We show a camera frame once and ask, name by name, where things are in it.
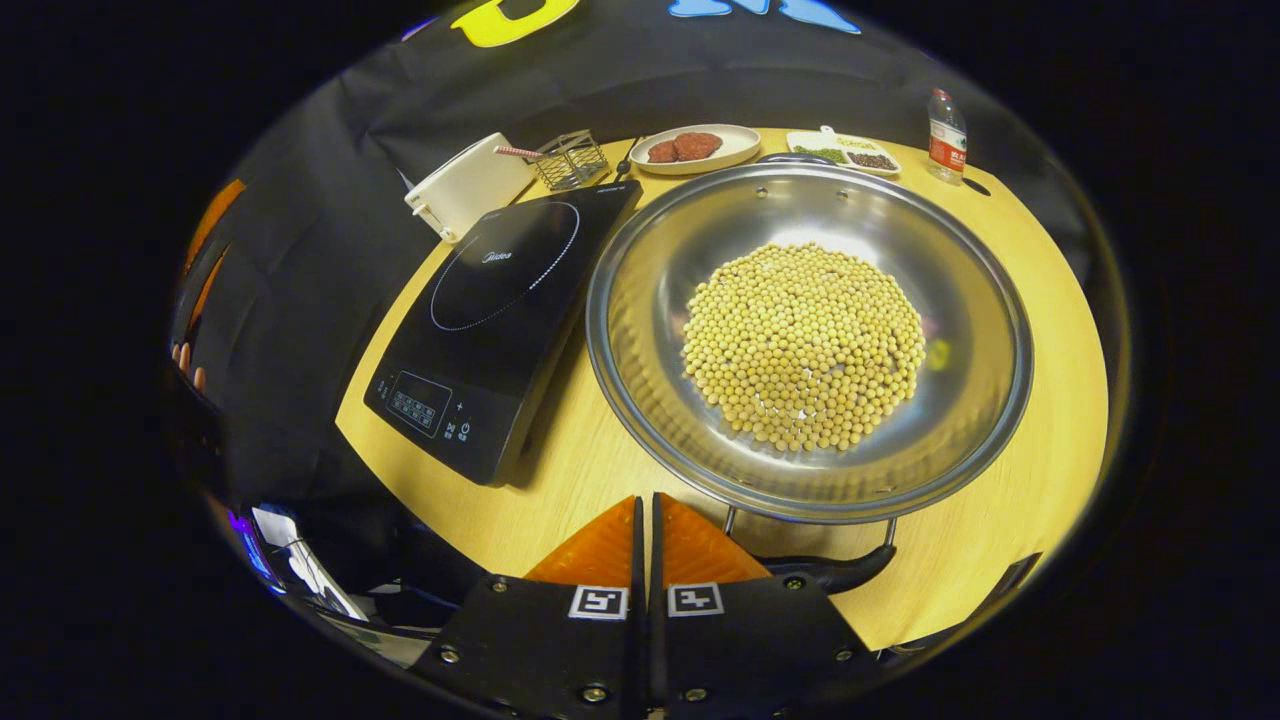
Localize black induction cooktop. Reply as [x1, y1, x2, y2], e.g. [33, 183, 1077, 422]
[364, 180, 644, 487]

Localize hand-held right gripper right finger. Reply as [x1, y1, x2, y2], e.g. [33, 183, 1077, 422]
[650, 492, 881, 720]

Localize white divided bean dish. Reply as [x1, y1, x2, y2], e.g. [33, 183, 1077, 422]
[786, 125, 901, 178]

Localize clear plastic water bottle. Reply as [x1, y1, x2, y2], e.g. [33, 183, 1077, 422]
[926, 88, 968, 187]

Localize round white plate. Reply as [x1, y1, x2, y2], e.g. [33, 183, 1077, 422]
[629, 124, 762, 177]

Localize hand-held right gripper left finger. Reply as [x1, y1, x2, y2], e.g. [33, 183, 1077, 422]
[410, 495, 646, 720]

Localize white toaster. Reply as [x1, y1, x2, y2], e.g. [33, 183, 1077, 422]
[404, 132, 539, 245]

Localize stainless steel pot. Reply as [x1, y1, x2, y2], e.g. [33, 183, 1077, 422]
[586, 152, 1034, 596]

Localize pile of soybeans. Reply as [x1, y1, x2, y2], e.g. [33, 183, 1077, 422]
[682, 242, 928, 453]

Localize wire mesh basket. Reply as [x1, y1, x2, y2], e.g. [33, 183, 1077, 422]
[530, 130, 611, 193]

